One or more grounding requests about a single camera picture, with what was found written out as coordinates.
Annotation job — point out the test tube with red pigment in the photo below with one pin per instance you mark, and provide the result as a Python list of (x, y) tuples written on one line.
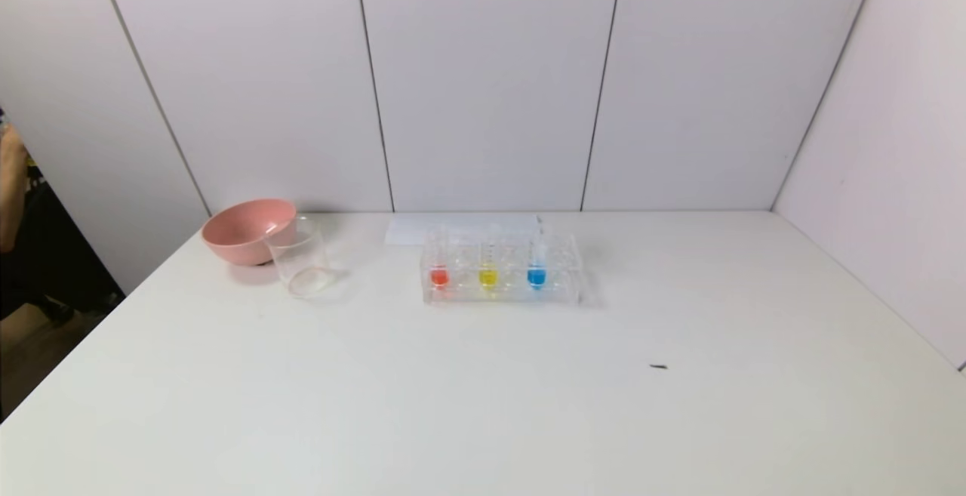
[(439, 277)]

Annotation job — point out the test tube with yellow pigment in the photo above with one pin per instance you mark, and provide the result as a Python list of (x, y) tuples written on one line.
[(488, 277)]

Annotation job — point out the test tube with blue pigment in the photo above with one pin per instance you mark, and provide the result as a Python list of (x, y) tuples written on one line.
[(536, 277)]

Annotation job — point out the clear plastic test tube rack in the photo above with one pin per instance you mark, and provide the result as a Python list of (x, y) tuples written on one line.
[(513, 294)]

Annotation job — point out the clear glass beaker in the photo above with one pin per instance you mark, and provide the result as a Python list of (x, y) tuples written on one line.
[(302, 269)]

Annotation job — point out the white paper sheet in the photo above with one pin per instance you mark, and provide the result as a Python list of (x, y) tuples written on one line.
[(411, 229)]

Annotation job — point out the pink bowl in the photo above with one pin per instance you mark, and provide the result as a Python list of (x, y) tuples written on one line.
[(241, 235)]

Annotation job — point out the black furniture beside table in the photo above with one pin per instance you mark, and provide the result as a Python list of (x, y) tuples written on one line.
[(53, 262)]

